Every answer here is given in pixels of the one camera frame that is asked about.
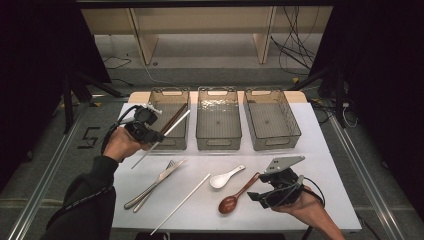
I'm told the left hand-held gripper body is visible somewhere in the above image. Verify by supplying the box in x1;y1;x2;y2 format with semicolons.
124;103;164;142

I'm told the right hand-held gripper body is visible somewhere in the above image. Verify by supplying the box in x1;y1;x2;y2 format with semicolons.
259;154;306;210

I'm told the brown wooden chopstick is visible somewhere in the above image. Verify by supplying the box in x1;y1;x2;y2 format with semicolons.
162;104;190;135
160;102;188;134

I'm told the smoky clear plastic bin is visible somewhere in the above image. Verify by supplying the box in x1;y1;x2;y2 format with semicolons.
243;87;303;152
139;87;191;151
195;85;243;151

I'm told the brown wooden spoon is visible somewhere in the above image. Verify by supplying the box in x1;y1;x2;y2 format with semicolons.
218;171;262;215

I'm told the steel table knife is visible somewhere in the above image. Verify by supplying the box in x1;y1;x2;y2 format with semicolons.
123;158;187;211

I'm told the white ceramic spoon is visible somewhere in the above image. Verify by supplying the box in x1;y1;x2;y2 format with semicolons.
209;164;247;190

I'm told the person's right hand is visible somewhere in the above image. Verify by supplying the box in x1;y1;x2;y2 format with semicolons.
271;189;323;221

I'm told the person's left hand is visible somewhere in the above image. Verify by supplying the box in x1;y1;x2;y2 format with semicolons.
103;126;151;164

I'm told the black metal stand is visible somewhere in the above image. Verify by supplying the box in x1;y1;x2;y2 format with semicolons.
60;64;125;135
289;61;348;130

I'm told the light wooden shelf unit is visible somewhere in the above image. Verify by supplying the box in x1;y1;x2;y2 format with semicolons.
80;6;334;66

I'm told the black curtain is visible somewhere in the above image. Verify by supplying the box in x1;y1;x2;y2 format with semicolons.
0;0;113;193
309;0;424;211

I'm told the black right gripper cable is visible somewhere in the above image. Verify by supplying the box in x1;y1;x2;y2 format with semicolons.
299;175;326;240

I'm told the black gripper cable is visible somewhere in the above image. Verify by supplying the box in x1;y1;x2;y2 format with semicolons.
46;104;143;231
299;175;326;240

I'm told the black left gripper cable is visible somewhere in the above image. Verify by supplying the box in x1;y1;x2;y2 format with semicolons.
46;104;143;231

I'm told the white floor cable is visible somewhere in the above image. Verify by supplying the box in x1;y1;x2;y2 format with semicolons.
143;61;178;87

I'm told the black floor cable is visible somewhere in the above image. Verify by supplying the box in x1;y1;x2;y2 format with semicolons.
102;55;133;88

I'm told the aluminium floor rail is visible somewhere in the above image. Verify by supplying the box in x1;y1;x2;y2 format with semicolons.
328;114;406;240
6;101;93;240

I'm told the bundle of black cables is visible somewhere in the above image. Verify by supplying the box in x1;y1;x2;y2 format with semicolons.
270;6;322;77

